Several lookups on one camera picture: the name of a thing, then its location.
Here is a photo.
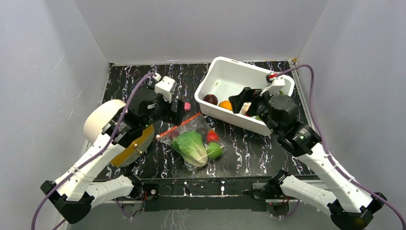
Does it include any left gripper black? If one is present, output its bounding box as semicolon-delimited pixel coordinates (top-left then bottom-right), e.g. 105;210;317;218
141;91;186;129

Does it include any green napa cabbage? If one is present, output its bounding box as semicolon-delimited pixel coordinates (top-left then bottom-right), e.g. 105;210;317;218
170;130;208;168

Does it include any white plastic bin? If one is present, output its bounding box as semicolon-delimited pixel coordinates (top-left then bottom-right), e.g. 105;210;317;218
194;57;295;136

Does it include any clear zip top bag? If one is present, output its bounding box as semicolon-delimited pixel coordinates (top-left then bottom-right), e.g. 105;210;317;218
156;112;227;171

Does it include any red tomato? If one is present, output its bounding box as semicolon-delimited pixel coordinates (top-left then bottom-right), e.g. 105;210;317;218
206;130;219;143

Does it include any green bumpy fruit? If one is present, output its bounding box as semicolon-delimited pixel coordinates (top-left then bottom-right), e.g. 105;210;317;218
206;142;224;160

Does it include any dark purple fruit back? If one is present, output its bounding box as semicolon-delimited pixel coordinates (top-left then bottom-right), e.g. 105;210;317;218
195;127;208;137

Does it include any dark purple fruit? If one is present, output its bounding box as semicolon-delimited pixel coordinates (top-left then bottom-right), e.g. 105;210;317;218
195;127;208;137
203;94;218;105

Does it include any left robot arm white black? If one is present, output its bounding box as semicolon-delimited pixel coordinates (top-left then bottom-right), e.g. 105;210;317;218
41;91;185;224

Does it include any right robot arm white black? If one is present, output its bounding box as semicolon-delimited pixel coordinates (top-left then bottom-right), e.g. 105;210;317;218
229;87;384;230

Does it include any beige mushroom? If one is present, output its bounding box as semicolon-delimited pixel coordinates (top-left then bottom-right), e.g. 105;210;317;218
239;103;251;115

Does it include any pink small cube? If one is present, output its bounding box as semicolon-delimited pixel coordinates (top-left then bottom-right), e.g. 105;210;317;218
184;102;191;111

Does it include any orange fruit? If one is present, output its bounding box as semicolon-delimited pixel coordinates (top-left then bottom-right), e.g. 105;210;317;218
218;100;233;111

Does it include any dark purple fruit front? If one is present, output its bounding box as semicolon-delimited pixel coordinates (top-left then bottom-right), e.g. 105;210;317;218
203;94;218;105

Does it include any white cylindrical drum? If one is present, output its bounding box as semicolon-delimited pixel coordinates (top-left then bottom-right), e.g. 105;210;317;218
83;99;155;168

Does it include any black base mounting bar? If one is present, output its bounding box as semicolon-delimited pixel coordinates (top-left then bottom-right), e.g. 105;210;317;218
139;176;290;213

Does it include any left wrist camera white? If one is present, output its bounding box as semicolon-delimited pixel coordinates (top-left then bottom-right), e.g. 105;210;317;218
153;73;177;103

